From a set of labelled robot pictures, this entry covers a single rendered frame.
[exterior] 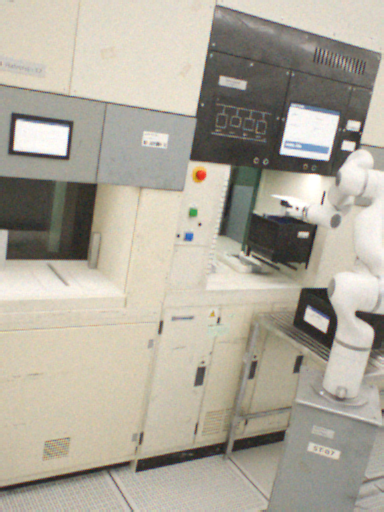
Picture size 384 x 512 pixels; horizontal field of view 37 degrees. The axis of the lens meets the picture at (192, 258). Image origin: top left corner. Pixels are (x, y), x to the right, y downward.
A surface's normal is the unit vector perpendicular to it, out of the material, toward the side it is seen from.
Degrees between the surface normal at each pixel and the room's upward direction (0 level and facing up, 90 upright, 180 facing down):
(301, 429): 90
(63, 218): 90
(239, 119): 90
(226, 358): 90
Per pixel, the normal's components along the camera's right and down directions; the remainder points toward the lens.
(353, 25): 0.50, 0.36
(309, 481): -0.24, 0.22
